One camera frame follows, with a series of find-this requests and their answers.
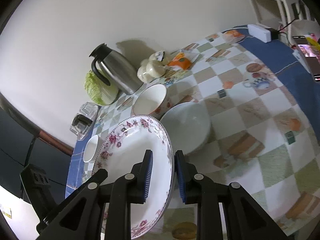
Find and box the small white bowl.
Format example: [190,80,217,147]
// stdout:
[83,135,104,163]

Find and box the floral rimmed round plate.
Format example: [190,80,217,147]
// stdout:
[91,114,174,240]

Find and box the pale blue bowl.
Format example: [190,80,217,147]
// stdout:
[160,102,211,155]

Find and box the strawberry pattern bowl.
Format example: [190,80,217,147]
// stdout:
[133,84,172,120]

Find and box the clear glass cup tray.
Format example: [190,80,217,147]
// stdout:
[69,102,99,141]

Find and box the napa cabbage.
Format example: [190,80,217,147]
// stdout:
[84,70,119,106]

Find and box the patterned blue tablecloth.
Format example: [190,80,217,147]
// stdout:
[159,33,319,235]

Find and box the steel thermos jug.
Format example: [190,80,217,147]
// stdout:
[89,43,143,95]

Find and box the bag of steamed buns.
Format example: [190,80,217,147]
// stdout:
[137,51,170,83]

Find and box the orange snack packet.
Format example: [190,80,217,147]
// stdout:
[168,52,199,70]

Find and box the smartphone with lit screen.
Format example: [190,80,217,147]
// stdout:
[292,35,319,83]

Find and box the small orange packet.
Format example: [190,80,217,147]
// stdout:
[222,29,245,44]

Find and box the white power strip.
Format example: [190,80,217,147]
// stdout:
[247,24,272,43]

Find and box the white lattice chair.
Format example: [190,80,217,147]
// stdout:
[272,0,316,28]

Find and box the white shelf unit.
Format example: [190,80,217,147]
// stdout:
[249,0,285,29]

